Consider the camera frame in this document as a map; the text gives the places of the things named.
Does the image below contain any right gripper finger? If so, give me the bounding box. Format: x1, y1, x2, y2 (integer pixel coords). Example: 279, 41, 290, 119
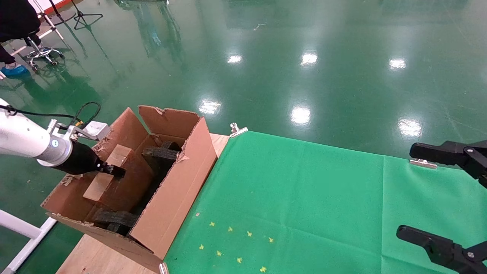
396, 225, 487, 274
409, 140, 487, 189

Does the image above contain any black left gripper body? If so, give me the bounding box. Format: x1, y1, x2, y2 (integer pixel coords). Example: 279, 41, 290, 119
57, 142, 105, 175

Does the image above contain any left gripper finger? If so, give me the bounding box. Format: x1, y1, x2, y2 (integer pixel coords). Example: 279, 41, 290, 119
100, 163, 126, 179

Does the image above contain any small long cardboard box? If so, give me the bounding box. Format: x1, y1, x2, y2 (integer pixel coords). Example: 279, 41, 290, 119
83, 144, 134, 202

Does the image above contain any large open cardboard carton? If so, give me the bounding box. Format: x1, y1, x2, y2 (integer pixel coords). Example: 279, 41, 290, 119
41, 105, 219, 272

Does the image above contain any blue shoe cover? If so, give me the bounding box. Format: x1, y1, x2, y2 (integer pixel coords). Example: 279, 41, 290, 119
0, 63, 30, 79

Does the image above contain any chrome swivel stool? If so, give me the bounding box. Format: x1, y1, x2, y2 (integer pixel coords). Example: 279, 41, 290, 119
25, 35, 66, 73

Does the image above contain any green table cloth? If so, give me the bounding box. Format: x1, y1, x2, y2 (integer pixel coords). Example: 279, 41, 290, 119
164, 131, 487, 274

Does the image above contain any black round base stand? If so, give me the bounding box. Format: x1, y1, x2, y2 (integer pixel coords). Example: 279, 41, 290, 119
49, 0, 77, 25

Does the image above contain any black tripod stand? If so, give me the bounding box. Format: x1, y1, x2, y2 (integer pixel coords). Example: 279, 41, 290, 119
70, 0, 104, 30

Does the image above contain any seated person in black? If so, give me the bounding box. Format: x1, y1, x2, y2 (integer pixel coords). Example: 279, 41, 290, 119
0, 0, 42, 64

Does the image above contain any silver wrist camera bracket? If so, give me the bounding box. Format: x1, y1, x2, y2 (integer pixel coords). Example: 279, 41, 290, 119
46, 119, 111, 142

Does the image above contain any thin black yellow-tagged cable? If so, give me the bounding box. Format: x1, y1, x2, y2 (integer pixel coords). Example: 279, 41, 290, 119
0, 101, 102, 128

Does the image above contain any white floor frame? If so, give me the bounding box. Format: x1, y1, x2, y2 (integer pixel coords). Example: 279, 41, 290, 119
0, 209, 59, 274

